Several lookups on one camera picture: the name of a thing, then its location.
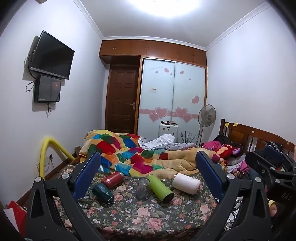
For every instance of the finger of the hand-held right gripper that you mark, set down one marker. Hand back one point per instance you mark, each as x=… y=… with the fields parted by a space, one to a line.
x=275 y=154
x=259 y=162

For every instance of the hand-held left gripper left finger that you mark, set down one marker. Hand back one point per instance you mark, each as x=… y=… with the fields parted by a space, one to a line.
x=88 y=172

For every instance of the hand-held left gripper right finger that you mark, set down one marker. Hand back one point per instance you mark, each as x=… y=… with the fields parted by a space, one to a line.
x=210 y=176

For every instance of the clear glass cup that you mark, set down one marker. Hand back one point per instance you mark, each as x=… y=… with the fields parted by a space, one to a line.
x=143 y=190

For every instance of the white insulated cup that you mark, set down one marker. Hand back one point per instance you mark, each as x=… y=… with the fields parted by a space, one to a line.
x=186 y=183

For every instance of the dark green cup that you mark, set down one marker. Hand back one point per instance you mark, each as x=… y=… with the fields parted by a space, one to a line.
x=103 y=192

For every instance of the person's right hand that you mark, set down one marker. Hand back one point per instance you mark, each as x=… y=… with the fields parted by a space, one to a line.
x=273 y=209

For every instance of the black dotted bag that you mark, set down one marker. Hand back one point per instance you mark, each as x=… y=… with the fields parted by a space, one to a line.
x=274 y=144

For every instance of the purple clothing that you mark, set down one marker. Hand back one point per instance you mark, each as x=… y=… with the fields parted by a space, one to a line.
x=238 y=163

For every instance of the red insulated bottle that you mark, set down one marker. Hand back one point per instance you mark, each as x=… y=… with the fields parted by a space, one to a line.
x=112 y=179

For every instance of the wooden bed headboard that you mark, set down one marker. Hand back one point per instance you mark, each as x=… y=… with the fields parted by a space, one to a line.
x=249 y=133

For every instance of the pink clothing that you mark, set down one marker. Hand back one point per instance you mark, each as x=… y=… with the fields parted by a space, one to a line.
x=211 y=145

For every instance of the red plush toy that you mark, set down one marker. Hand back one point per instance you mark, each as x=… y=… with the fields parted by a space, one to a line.
x=229 y=150

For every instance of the black clothing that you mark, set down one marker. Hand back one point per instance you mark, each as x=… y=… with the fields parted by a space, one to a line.
x=222 y=139

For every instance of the colourful patchwork blanket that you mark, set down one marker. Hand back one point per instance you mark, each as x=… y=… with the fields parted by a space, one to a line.
x=129 y=155

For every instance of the black dried twigs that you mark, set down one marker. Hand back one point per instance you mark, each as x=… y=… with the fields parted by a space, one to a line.
x=187 y=137

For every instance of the yellow foam tube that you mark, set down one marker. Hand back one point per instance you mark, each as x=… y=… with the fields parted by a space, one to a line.
x=44 y=157

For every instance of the green bottle with black cap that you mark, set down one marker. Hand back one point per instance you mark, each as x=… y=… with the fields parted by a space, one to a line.
x=160 y=188

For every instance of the grey white crumpled sheet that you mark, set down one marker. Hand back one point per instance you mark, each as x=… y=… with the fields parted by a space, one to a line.
x=161 y=141

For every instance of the small white cabinet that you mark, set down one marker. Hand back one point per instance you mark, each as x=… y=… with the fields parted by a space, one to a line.
x=168 y=133

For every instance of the standing electric fan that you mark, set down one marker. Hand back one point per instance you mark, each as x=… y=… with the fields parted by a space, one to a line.
x=207 y=115

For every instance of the floral bed sheet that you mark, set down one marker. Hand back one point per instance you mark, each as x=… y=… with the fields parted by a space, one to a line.
x=143 y=215

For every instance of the brown wooden door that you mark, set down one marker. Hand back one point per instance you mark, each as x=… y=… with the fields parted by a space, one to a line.
x=122 y=99

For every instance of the red paper bag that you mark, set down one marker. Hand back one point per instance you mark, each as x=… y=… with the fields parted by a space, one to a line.
x=18 y=215

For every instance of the wooden wardrobe with heart stickers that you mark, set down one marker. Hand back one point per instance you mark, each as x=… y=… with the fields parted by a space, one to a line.
x=171 y=92

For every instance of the wall socket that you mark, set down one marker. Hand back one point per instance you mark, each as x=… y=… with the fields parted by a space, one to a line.
x=50 y=157

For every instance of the small black wall monitor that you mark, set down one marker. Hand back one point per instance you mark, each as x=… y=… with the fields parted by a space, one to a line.
x=47 y=89

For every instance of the wall-mounted flat television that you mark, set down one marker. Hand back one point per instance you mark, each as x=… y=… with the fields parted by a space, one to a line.
x=52 y=55

